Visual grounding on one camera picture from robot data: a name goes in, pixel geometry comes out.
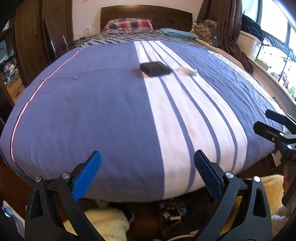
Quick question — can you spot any black metal rack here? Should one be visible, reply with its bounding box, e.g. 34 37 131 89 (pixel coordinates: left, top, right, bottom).
256 31 295 83

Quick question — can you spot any teal pillow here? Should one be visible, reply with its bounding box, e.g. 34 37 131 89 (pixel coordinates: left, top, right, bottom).
158 28 199 40

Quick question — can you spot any blue white striped bedspread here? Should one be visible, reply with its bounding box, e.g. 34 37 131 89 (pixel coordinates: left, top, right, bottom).
1 41 285 202

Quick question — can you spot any black white patterned sheet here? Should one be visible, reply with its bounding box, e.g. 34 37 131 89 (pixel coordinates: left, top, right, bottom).
75 31 210 49

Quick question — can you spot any red blue plaid pillow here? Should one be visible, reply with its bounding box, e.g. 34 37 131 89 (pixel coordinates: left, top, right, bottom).
101 18 154 34

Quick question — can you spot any white storage box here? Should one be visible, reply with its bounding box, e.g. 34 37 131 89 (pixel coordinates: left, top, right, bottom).
237 31 262 61

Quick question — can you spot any person's right hand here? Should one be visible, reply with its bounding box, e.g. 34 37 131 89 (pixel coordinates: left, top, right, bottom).
282 164 296 204

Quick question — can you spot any dark wooden headboard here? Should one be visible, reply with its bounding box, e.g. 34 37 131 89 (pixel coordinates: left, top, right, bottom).
100 4 193 32

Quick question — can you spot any brown patterned cushion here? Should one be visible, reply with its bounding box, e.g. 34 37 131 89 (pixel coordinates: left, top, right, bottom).
191 20 219 47

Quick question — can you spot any black flat box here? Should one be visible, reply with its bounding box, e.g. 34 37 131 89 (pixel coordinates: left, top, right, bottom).
139 61 173 77

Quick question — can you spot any dark wooden wardrobe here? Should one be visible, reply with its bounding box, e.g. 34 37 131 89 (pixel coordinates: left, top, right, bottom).
1 1 74 87

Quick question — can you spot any white cable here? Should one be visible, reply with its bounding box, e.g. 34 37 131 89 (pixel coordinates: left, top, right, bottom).
165 234 197 241

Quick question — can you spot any brown curtain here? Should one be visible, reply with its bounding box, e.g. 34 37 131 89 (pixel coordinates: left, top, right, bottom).
197 0 253 75

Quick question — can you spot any white yellow tube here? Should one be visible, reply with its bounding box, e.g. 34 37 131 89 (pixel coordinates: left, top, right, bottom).
174 66 197 76

